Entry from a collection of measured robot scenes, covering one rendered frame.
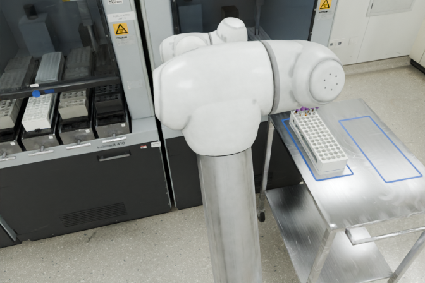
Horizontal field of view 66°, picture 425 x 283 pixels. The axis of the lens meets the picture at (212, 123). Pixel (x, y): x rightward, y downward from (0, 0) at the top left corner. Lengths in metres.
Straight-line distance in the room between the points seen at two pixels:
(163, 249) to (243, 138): 1.51
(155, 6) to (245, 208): 0.93
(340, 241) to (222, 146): 1.29
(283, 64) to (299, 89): 0.05
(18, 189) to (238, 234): 1.36
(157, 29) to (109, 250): 1.27
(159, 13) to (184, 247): 1.27
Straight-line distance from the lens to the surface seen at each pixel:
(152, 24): 1.36
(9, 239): 2.15
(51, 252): 2.18
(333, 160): 1.22
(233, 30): 1.07
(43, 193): 1.83
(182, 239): 2.01
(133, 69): 1.45
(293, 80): 0.54
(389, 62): 3.70
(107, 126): 1.50
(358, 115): 1.55
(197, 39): 1.05
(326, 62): 0.54
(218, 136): 0.53
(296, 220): 1.77
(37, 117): 1.58
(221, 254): 0.66
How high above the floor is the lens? 1.73
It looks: 41 degrees down
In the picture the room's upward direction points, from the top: 2 degrees counter-clockwise
